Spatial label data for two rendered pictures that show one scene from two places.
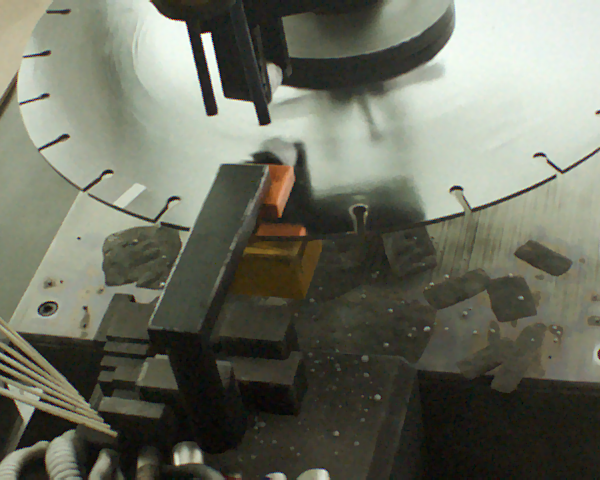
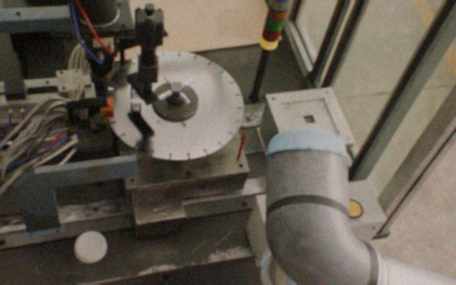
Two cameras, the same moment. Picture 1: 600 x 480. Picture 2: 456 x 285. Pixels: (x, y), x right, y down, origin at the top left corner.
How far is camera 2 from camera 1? 1.09 m
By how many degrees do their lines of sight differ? 33
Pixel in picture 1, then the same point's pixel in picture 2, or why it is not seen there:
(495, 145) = (138, 136)
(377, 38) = (160, 109)
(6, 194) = not seen: hidden behind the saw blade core
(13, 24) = (239, 37)
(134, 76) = not seen: hidden behind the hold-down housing
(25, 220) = not seen: hidden behind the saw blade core
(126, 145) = (123, 82)
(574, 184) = (179, 164)
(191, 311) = (71, 105)
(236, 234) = (89, 105)
